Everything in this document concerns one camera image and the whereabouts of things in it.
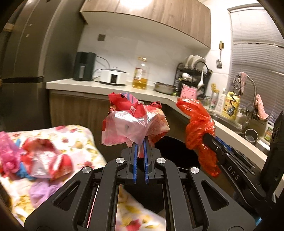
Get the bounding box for wooden upper cabinet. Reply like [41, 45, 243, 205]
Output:
[80, 1, 211, 49]

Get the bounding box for black trash bin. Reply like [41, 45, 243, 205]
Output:
[155, 136, 200, 169]

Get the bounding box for white dish soap bottle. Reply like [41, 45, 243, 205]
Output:
[215, 88, 227, 114]

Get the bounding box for red plastic bag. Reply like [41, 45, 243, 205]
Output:
[176, 98, 221, 177]

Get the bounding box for black air fryer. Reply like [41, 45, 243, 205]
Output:
[73, 52, 96, 81]

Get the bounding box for pink plastic wrapper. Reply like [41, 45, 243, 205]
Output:
[1, 131, 22, 175]

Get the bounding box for steel kitchen faucet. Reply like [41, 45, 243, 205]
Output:
[231, 72, 257, 132]

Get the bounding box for window blinds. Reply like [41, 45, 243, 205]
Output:
[227, 4, 283, 122]

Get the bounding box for steel sink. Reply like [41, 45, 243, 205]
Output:
[208, 110, 270, 155]

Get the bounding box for glass jar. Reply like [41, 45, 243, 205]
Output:
[264, 127, 273, 142]

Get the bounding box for wooden lower cabinet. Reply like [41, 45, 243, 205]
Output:
[49, 90, 189, 162]

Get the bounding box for blue glove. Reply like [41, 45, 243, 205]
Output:
[15, 138, 36, 181]

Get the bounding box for red silver foil wrapper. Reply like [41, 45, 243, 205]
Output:
[32, 137, 73, 181]

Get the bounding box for red white plastic wrapper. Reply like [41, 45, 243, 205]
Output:
[102, 92, 170, 158]

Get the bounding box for steel cup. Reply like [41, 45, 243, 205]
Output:
[244, 128, 258, 144]

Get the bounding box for stainless steel bowl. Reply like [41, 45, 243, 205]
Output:
[154, 82, 175, 95]

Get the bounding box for black dish rack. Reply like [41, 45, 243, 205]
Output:
[174, 55, 213, 100]

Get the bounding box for wall socket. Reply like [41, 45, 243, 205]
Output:
[97, 34, 106, 41]

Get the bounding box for pink utensil holder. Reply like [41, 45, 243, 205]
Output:
[180, 84, 198, 99]

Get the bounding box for wooden cabinet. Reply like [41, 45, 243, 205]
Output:
[80, 1, 211, 49]
[49, 90, 189, 162]

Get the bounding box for grey refrigerator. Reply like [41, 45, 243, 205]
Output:
[1, 0, 84, 132]

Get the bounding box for cooking oil bottle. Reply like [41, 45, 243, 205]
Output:
[132, 57, 148, 90]

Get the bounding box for hanging spatula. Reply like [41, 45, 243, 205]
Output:
[216, 41, 224, 69]

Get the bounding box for beer can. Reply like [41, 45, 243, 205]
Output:
[209, 90, 220, 110]

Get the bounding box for white rice cooker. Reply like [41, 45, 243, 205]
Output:
[99, 67, 128, 86]

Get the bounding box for yellow detergent bottle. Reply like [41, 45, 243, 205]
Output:
[221, 92, 240, 120]

